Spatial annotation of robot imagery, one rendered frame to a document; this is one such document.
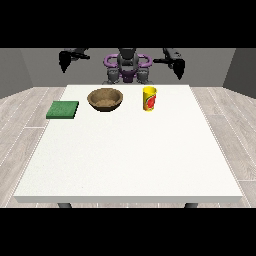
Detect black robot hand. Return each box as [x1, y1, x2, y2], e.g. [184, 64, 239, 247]
[152, 57, 186, 81]
[58, 49, 91, 74]

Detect yellow cup with melon print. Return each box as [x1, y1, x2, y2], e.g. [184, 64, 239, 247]
[142, 86, 158, 113]

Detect green square pad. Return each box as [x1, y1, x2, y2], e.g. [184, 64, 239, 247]
[45, 100, 80, 120]

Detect brown wooden bowl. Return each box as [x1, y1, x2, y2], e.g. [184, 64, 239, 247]
[86, 87, 124, 113]

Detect grey robot trunk purple rings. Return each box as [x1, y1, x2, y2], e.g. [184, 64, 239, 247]
[101, 48, 155, 86]

